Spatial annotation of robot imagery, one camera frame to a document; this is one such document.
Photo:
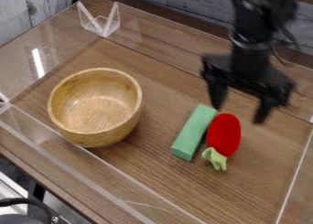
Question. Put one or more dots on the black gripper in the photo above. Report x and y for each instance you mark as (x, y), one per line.
(247, 72)

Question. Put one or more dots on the red plush fruit green leaf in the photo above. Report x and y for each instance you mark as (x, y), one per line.
(222, 140)

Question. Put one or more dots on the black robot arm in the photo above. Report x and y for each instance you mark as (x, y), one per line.
(258, 19)

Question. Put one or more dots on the green rectangular block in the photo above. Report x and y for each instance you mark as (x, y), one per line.
(191, 133)

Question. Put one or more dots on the wooden bowl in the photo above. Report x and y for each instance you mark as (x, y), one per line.
(95, 106)

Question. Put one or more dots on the black metal table leg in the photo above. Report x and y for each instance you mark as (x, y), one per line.
(36, 191)

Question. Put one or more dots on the clear acrylic corner bracket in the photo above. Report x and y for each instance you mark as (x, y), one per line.
(100, 25)

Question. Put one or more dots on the clear acrylic tray wall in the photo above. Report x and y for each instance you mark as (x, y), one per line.
(134, 182)

